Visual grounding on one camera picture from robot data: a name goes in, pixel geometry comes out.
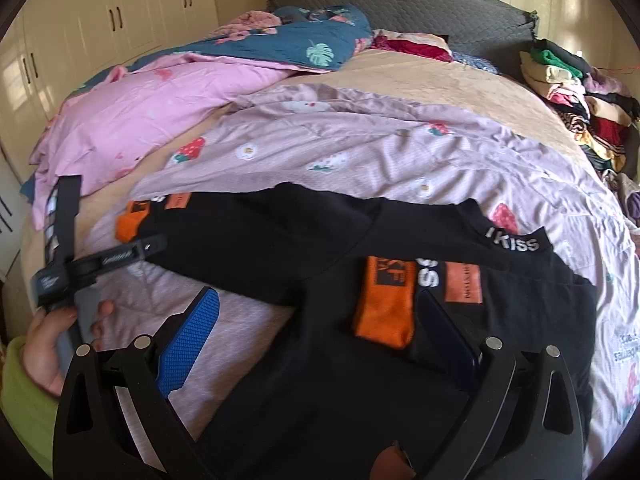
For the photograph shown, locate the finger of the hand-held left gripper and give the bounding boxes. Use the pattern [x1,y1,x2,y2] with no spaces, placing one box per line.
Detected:
[74,233,169,282]

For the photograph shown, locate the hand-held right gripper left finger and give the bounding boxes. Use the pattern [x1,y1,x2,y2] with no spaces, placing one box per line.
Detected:
[52,286,221,480]

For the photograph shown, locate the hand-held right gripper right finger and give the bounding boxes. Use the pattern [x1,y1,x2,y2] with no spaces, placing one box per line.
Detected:
[417,290,587,480]

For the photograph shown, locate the black long-sleeve shirt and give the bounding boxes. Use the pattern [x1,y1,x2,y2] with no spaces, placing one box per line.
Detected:
[115,182,598,480]

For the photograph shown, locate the bag of loose clothes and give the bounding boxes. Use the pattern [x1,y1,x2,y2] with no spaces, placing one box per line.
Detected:
[602,170,640,236]

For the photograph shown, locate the pile of folded clothes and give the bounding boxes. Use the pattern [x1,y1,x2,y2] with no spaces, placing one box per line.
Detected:
[517,37,640,176]

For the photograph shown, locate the person's left hand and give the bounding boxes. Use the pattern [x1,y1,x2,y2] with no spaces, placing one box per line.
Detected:
[20,299,117,401]

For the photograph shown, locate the person's right hand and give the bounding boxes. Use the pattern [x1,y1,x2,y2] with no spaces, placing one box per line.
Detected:
[374,442,416,480]

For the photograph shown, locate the pink quilt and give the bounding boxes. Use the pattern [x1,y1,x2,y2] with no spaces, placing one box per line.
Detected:
[27,52,301,231]

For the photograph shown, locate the lilac floral duvet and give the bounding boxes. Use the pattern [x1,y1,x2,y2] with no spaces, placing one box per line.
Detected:
[85,82,640,480]

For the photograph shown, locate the cream wardrobe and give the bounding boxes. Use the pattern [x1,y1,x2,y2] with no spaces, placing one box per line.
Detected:
[0,0,221,281]

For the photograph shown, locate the beige blanket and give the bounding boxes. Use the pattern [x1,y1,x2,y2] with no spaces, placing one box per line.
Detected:
[20,47,596,281]

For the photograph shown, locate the pink fuzzy cloth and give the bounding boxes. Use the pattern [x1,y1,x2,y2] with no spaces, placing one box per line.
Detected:
[210,10,286,43]

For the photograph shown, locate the blue floral pillow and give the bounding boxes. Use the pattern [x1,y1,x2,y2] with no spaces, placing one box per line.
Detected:
[452,52,501,76]

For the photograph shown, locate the blue leaf-print quilt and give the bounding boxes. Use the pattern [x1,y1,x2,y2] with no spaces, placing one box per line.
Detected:
[65,4,373,96]

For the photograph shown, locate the red and pink cloth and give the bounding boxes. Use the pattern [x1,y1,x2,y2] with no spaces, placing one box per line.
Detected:
[370,30,453,63]

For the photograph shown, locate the grey quilted headboard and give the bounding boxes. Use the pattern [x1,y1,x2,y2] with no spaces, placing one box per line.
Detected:
[264,0,541,56]

